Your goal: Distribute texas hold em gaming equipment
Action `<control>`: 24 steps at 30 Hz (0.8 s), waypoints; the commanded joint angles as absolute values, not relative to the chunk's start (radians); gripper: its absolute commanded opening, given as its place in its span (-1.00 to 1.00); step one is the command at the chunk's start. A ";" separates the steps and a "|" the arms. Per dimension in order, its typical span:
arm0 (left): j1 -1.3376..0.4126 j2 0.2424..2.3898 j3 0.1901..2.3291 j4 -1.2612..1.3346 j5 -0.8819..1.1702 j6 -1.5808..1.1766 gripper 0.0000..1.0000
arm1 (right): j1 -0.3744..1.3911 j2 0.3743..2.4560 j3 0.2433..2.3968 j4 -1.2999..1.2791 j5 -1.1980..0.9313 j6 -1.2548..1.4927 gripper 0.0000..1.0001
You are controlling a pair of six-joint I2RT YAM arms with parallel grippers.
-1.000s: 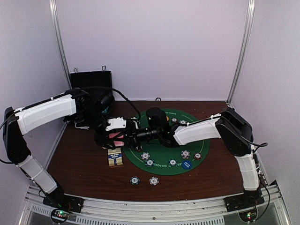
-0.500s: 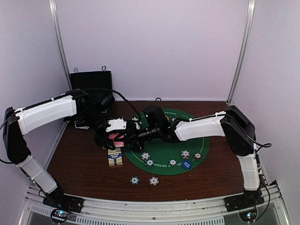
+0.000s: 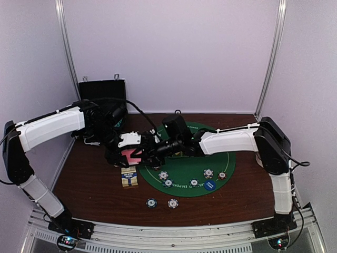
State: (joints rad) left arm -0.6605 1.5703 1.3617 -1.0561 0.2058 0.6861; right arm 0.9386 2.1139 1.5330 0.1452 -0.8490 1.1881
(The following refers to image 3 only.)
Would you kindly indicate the teal blue chip stack in case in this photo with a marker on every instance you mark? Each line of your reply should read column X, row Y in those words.
column 119, row 124

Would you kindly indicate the blue beige 10 chip stack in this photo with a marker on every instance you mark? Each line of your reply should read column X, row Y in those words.
column 173, row 203

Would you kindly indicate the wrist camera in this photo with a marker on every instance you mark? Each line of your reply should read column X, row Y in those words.
column 135, row 138
column 176, row 127

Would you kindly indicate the blue small blind button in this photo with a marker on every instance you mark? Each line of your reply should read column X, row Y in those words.
column 210, row 185

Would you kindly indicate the green round poker mat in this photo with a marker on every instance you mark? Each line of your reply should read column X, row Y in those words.
column 182, row 169

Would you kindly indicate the blue beige chip mat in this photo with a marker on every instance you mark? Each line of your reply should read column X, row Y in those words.
column 208, row 173
column 163, row 175

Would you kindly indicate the blue green 50 chip stack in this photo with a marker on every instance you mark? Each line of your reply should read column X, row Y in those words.
column 151, row 203

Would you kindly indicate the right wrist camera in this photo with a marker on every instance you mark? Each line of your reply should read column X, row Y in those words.
column 176, row 127

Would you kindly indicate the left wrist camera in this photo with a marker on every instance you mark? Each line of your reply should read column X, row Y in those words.
column 135, row 138

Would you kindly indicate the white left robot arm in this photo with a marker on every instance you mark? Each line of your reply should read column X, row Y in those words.
column 20, row 138

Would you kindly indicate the black poker chip case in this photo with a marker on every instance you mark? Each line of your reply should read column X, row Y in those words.
column 105, row 88

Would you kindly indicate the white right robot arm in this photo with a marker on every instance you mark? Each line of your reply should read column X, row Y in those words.
column 264, row 138

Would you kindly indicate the open card deck box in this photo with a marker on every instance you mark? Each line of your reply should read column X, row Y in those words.
column 129, row 177

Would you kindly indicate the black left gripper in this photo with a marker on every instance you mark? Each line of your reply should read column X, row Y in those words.
column 114, row 156

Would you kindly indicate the blue green chip mat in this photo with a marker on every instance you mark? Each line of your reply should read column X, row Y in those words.
column 194, row 182
column 167, row 183

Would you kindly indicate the aluminium front rail base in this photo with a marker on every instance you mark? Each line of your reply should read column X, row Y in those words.
column 231, row 237

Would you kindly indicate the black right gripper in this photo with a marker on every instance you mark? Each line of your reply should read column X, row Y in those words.
column 149, row 146

